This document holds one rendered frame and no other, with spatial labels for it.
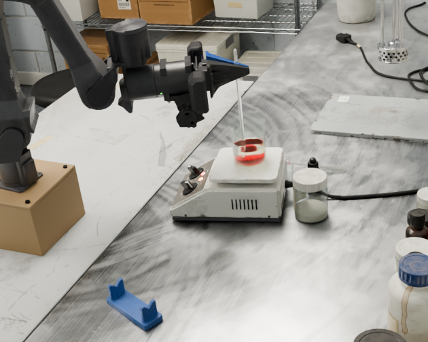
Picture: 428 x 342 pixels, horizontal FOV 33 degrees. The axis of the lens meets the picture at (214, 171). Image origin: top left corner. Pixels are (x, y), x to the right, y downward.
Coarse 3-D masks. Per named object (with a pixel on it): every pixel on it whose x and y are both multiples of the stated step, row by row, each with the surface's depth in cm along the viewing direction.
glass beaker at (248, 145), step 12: (252, 120) 127; (264, 120) 123; (240, 132) 122; (252, 132) 121; (264, 132) 124; (240, 144) 123; (252, 144) 122; (264, 144) 124; (240, 156) 124; (252, 156) 123; (264, 156) 125; (240, 168) 125; (252, 168) 125
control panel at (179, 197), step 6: (210, 162) 134; (204, 168) 134; (210, 168) 132; (186, 174) 137; (204, 174) 131; (192, 180) 132; (198, 180) 130; (204, 180) 128; (180, 186) 134; (198, 186) 128; (180, 192) 131; (192, 192) 127; (180, 198) 128; (174, 204) 128
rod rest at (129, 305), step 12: (108, 288) 109; (120, 288) 110; (108, 300) 110; (120, 300) 109; (132, 300) 109; (120, 312) 108; (132, 312) 106; (144, 312) 103; (156, 312) 105; (144, 324) 104
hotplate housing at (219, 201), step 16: (208, 176) 129; (208, 192) 124; (224, 192) 124; (240, 192) 123; (256, 192) 123; (272, 192) 122; (176, 208) 127; (192, 208) 127; (208, 208) 126; (224, 208) 125; (240, 208) 125; (256, 208) 124; (272, 208) 124
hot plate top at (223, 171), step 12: (228, 156) 130; (276, 156) 128; (216, 168) 127; (228, 168) 126; (264, 168) 125; (276, 168) 124; (216, 180) 123; (228, 180) 123; (240, 180) 123; (252, 180) 122; (264, 180) 122; (276, 180) 122
